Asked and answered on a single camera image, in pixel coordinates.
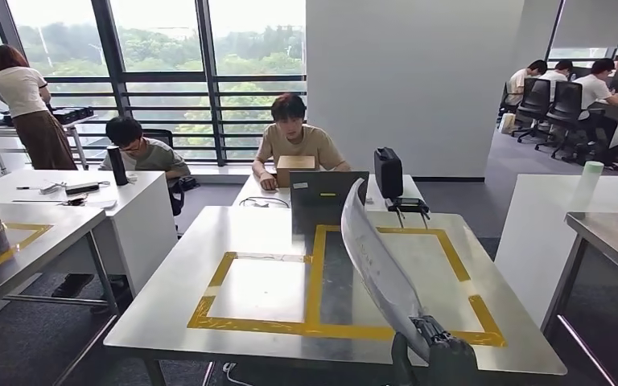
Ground black remote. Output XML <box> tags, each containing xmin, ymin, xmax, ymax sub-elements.
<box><xmin>64</xmin><ymin>182</ymin><xmax>101</xmax><ymax>196</ymax></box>

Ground black thermos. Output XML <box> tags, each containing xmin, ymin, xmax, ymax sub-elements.
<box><xmin>106</xmin><ymin>145</ymin><xmax>130</xmax><ymax>187</ymax></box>

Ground black hard case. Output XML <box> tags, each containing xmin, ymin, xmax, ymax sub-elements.
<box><xmin>373</xmin><ymin>146</ymin><xmax>405</xmax><ymax>201</ymax></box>

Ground white counter table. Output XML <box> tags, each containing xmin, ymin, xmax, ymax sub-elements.
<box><xmin>494</xmin><ymin>174</ymin><xmax>618</xmax><ymax>329</ymax></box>

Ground black office chair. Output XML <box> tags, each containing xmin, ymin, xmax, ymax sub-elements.
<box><xmin>534</xmin><ymin>80</ymin><xmax>607</xmax><ymax>161</ymax></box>
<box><xmin>511</xmin><ymin>78</ymin><xmax>553</xmax><ymax>145</ymax></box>
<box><xmin>496</xmin><ymin>82</ymin><xmax>518</xmax><ymax>125</ymax></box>
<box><xmin>142</xmin><ymin>129</ymin><xmax>175</xmax><ymax>151</ymax></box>

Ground pale green cup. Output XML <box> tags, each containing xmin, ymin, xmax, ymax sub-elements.
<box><xmin>569</xmin><ymin>160</ymin><xmax>605</xmax><ymax>213</ymax></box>

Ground cardboard box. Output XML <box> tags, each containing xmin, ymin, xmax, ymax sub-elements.
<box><xmin>275</xmin><ymin>154</ymin><xmax>318</xmax><ymax>188</ymax></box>

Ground black devices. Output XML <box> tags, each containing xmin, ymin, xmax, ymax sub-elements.
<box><xmin>50</xmin><ymin>106</ymin><xmax>96</xmax><ymax>125</ymax></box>

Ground black window frame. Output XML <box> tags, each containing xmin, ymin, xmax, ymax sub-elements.
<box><xmin>0</xmin><ymin>0</ymin><xmax>308</xmax><ymax>166</ymax></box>

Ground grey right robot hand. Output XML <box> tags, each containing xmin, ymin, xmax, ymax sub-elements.
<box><xmin>391</xmin><ymin>315</ymin><xmax>478</xmax><ymax>386</ymax></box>

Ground black bags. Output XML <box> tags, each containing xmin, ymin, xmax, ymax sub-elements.
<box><xmin>575</xmin><ymin>137</ymin><xmax>618</xmax><ymax>171</ymax></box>

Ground grey laptop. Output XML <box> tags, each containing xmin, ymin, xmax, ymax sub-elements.
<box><xmin>289</xmin><ymin>170</ymin><xmax>370</xmax><ymax>210</ymax></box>

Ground white curved plastic part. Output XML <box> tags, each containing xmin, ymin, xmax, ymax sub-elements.
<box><xmin>340</xmin><ymin>178</ymin><xmax>431</xmax><ymax>364</ymax></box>

